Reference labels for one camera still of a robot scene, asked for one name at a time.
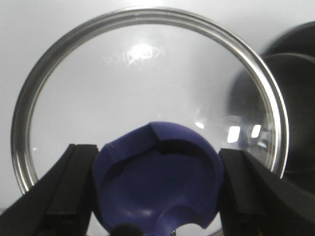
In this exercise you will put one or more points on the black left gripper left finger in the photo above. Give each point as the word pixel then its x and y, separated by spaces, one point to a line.
pixel 60 203

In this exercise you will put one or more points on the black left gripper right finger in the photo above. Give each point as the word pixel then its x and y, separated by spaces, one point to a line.
pixel 256 202

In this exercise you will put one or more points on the glass lid blue knob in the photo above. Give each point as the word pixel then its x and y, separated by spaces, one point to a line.
pixel 149 87

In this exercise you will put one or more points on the dark blue saucepan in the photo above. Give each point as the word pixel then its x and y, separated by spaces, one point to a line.
pixel 291 59

